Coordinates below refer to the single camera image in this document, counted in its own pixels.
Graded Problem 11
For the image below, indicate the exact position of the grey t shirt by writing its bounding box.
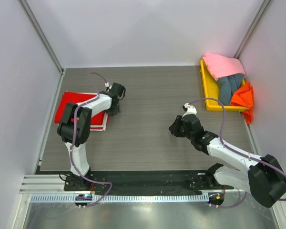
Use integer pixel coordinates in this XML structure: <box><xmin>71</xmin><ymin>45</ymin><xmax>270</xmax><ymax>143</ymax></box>
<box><xmin>216</xmin><ymin>73</ymin><xmax>245</xmax><ymax>105</ymax></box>

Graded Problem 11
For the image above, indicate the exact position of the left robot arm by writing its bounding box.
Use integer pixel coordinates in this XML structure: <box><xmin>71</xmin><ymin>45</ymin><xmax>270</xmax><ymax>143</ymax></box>
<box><xmin>57</xmin><ymin>83</ymin><xmax>126</xmax><ymax>191</ymax></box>

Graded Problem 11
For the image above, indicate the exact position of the yellow plastic bin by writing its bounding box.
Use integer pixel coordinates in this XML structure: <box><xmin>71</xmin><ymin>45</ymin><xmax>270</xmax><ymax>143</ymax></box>
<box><xmin>200</xmin><ymin>59</ymin><xmax>248</xmax><ymax>112</ymax></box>

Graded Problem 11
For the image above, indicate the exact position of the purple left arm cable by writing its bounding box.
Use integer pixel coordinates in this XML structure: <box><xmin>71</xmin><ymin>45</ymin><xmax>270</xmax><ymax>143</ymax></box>
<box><xmin>47</xmin><ymin>72</ymin><xmax>113</xmax><ymax>219</ymax></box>

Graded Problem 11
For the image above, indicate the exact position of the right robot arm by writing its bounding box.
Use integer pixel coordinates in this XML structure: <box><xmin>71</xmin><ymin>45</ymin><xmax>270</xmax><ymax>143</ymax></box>
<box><xmin>169</xmin><ymin>114</ymin><xmax>286</xmax><ymax>208</ymax></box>

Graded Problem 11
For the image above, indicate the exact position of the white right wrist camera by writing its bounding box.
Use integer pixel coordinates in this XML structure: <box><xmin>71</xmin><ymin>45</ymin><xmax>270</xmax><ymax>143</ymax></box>
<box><xmin>182</xmin><ymin>103</ymin><xmax>197</xmax><ymax>117</ymax></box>

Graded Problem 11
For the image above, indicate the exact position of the pink t shirt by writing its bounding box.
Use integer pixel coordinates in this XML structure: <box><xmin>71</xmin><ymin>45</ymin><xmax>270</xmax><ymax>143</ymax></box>
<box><xmin>202</xmin><ymin>52</ymin><xmax>245</xmax><ymax>81</ymax></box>

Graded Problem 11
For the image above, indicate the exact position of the orange t shirt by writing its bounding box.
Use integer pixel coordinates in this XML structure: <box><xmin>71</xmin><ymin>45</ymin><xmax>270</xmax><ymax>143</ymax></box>
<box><xmin>230</xmin><ymin>82</ymin><xmax>254</xmax><ymax>125</ymax></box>

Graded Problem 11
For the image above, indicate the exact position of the red t shirt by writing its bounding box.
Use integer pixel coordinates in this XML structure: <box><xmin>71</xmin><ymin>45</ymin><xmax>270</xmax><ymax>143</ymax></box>
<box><xmin>54</xmin><ymin>91</ymin><xmax>108</xmax><ymax>127</ymax></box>

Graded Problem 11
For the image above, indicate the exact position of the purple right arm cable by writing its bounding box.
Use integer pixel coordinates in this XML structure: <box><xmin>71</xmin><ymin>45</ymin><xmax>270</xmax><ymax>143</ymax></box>
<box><xmin>189</xmin><ymin>97</ymin><xmax>286</xmax><ymax>209</ymax></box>

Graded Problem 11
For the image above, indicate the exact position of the folded white t shirt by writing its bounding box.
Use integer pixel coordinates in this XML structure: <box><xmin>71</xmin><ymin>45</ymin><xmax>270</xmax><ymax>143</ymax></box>
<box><xmin>88</xmin><ymin>94</ymin><xmax>112</xmax><ymax>131</ymax></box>

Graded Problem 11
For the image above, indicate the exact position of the left aluminium corner post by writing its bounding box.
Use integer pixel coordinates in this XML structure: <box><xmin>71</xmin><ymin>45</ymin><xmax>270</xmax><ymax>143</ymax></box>
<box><xmin>18</xmin><ymin>0</ymin><xmax>64</xmax><ymax>75</ymax></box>

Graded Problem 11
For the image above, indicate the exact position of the aluminium corner post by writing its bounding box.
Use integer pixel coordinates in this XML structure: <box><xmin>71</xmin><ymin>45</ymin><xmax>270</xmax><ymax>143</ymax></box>
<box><xmin>18</xmin><ymin>0</ymin><xmax>64</xmax><ymax>75</ymax></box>
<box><xmin>234</xmin><ymin>0</ymin><xmax>273</xmax><ymax>59</ymax></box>

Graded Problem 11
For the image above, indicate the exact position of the aluminium front rail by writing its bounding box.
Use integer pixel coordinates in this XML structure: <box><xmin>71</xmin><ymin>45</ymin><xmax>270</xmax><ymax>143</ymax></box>
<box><xmin>19</xmin><ymin>175</ymin><xmax>65</xmax><ymax>194</ymax></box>

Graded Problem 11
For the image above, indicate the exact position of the right aluminium corner post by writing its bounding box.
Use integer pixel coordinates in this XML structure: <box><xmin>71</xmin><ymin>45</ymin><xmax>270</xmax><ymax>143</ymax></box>
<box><xmin>234</xmin><ymin>0</ymin><xmax>273</xmax><ymax>59</ymax></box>

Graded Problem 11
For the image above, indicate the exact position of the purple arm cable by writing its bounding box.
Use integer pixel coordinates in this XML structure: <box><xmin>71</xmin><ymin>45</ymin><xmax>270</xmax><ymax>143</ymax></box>
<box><xmin>189</xmin><ymin>97</ymin><xmax>286</xmax><ymax>209</ymax></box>
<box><xmin>47</xmin><ymin>72</ymin><xmax>113</xmax><ymax>219</ymax></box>

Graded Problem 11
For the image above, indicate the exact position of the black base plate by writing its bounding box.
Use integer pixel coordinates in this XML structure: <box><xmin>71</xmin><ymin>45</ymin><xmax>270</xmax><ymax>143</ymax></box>
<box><xmin>61</xmin><ymin>170</ymin><xmax>233</xmax><ymax>196</ymax></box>

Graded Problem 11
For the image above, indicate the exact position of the slotted white cable duct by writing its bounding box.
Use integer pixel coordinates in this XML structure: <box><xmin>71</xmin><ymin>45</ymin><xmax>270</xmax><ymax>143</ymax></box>
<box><xmin>31</xmin><ymin>193</ymin><xmax>209</xmax><ymax>204</ymax></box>

